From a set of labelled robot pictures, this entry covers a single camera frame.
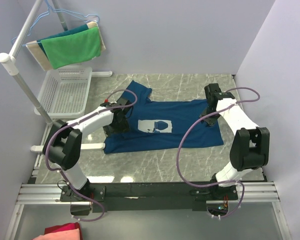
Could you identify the white plastic basket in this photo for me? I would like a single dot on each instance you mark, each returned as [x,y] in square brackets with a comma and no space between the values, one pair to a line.
[65,90]

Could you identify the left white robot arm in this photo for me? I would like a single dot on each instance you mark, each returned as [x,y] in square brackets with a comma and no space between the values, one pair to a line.
[63,145]

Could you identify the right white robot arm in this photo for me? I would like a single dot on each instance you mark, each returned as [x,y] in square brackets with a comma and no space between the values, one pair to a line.
[250,147]

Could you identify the green towel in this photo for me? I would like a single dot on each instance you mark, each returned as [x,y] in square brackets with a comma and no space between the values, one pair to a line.
[73,48]

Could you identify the teal towel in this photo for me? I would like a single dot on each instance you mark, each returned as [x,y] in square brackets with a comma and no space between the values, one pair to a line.
[64,33]

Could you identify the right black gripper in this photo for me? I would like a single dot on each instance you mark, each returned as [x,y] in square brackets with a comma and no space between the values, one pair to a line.
[209,116]

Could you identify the aluminium rail frame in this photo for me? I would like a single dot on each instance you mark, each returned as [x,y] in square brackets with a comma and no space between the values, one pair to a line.
[49,194]

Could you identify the black base beam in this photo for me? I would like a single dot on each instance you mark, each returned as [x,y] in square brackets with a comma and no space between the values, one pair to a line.
[138,196]

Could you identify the red folded shirt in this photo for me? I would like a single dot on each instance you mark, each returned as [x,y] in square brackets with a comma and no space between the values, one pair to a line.
[64,227]

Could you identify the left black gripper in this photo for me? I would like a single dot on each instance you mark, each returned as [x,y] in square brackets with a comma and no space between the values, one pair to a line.
[119,123]

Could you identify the pink folded shirt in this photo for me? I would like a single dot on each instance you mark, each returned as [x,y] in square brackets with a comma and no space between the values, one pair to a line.
[73,234]

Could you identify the beige towel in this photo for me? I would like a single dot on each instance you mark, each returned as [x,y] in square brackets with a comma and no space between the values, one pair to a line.
[41,57]

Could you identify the blue wire hanger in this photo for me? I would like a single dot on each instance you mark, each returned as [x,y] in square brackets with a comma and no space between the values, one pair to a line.
[44,9]

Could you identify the white clothes rack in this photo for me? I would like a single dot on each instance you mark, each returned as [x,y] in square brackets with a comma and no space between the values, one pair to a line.
[20,127]

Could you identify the blue t shirt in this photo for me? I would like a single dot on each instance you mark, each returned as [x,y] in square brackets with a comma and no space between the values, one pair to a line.
[153,125]

